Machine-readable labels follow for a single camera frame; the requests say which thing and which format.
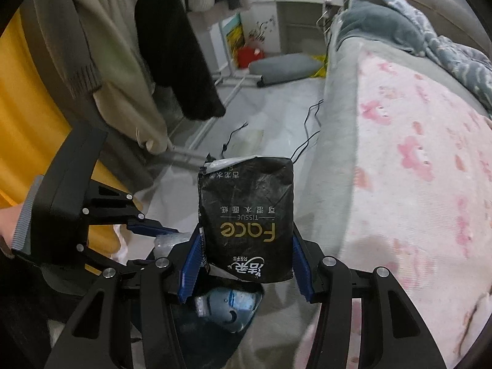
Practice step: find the grey knit sweater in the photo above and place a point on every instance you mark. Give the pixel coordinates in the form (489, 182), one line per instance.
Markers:
(73, 38)

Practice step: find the blue patterned duvet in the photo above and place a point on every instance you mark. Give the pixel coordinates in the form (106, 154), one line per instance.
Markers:
(446, 46)

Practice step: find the red box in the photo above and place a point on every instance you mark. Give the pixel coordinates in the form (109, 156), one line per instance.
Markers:
(248, 57)

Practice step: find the yellow cloth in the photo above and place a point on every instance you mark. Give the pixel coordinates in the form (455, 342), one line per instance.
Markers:
(319, 67)

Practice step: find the grey pillow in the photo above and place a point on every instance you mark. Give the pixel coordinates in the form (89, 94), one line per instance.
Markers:
(376, 27)

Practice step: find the pink printed blanket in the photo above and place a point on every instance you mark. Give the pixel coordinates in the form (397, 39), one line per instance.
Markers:
(415, 161)

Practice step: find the clear plastic bottle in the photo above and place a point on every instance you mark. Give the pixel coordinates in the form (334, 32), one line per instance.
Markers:
(226, 307)

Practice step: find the person's left hand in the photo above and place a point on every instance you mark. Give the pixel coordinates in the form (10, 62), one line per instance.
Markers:
(7, 226)

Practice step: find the black trash bin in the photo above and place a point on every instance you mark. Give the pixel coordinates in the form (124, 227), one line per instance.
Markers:
(215, 348)

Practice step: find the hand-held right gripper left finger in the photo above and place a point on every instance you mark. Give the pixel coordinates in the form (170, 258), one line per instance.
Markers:
(190, 273)

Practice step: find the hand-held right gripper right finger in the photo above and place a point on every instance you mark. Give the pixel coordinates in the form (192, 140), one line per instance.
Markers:
(301, 273)

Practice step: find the white dressing table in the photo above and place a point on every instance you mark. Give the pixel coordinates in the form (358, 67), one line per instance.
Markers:
(292, 0)

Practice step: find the beige hanging garment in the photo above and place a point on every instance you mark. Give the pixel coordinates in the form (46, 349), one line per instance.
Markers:
(119, 65)

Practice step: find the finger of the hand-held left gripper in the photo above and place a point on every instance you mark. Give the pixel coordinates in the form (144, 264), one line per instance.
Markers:
(90, 257)
(150, 230)

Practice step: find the black tissue packet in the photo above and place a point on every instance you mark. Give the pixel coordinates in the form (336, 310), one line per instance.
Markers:
(246, 215)

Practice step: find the grey fleece bed sheet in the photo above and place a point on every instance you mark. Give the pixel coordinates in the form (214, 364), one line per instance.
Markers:
(338, 142)

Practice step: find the yellow framed picture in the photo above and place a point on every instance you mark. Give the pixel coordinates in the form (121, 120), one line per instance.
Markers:
(234, 34)

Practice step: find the grey floor cushion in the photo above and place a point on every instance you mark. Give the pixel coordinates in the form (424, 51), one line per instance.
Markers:
(284, 67)

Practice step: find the grey upholstered bed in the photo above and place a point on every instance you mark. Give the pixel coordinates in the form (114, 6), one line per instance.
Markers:
(442, 0)

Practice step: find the black hanging garment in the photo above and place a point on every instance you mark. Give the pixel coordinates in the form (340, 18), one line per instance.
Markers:
(173, 46)

